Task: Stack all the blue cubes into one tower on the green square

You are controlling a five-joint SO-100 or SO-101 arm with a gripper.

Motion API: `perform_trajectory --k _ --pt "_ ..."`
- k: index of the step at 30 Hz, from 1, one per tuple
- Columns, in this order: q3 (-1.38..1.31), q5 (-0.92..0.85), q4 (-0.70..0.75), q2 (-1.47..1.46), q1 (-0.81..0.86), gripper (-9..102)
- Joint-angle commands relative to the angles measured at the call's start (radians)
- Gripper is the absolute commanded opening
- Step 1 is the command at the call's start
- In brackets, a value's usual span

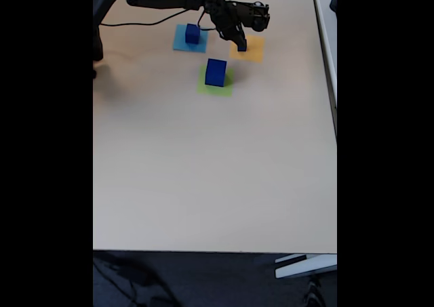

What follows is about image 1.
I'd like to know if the small blue cube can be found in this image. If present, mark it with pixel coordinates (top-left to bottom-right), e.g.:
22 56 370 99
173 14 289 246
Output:
184 23 201 45

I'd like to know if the large blue cube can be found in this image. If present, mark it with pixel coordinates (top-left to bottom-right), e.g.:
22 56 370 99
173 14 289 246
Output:
204 58 228 88

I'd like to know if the orange square sheet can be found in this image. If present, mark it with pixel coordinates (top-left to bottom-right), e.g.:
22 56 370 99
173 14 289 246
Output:
229 34 266 64

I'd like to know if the green square sheet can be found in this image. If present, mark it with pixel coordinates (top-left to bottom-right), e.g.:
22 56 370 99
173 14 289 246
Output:
195 65 235 98

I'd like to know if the blue square sheet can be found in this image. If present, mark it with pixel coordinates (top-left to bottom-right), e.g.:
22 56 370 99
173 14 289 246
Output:
172 24 210 54

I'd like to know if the white neighbouring table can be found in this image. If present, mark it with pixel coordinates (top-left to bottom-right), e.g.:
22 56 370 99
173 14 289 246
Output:
310 0 338 138

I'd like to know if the white grey bar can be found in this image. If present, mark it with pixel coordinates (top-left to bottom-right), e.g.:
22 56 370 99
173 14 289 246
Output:
274 253 338 280

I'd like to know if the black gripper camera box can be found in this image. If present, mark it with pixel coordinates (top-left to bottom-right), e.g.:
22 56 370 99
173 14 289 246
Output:
237 1 271 33

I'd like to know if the thin camera cable loop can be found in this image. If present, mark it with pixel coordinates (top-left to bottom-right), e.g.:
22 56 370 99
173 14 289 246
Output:
100 0 226 30

